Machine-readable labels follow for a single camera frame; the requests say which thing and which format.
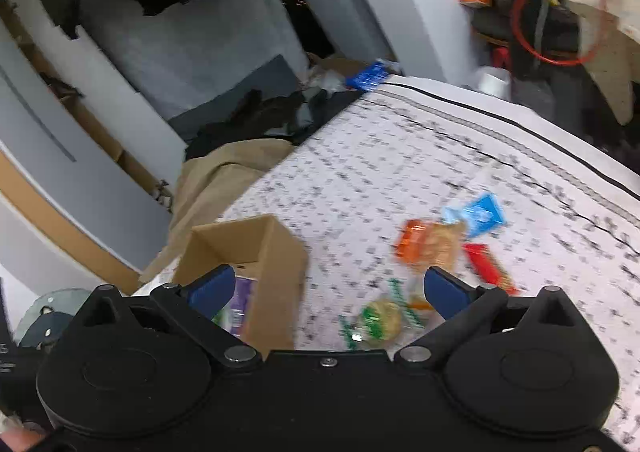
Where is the purple round cake packet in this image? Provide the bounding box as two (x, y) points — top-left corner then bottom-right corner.
(213, 276), (256, 337)

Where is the red candy bar packet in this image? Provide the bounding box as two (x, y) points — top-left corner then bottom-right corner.
(462, 243), (518, 295)

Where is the golden biscuit packet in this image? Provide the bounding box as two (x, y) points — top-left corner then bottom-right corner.
(406, 220), (469, 310)

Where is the orange snack packet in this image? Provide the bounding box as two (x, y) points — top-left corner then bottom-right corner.
(395, 219), (428, 264)

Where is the green round cookie packet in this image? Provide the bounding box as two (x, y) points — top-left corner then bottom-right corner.
(338, 279), (425, 351)

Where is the blue square snack packet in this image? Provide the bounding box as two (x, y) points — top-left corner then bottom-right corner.
(442, 193), (506, 238)

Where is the person's left hand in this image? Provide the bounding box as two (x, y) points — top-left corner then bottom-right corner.
(0, 414), (47, 452)

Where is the shiba dog plush pillow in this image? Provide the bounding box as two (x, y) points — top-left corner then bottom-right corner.
(14, 288), (91, 348)

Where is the brown cardboard box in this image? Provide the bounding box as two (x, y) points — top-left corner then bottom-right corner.
(171, 215), (308, 354)

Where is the tan blanket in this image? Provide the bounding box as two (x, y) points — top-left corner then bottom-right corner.
(139, 139), (294, 284)

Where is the patterned white bed sheet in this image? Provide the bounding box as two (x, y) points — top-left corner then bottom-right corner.
(222, 77), (639, 451)

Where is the white wardrobe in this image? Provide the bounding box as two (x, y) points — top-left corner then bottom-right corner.
(1, 0), (186, 294)

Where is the black clothes pile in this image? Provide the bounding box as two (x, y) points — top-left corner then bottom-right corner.
(184, 89), (363, 160)

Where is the blue foil bag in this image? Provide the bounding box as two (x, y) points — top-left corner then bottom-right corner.
(345, 59), (393, 92)

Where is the grey small refrigerator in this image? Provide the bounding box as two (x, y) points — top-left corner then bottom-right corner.
(304, 0), (392, 63)

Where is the cream dotted cloth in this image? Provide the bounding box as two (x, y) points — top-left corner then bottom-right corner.
(565, 0), (639, 125)

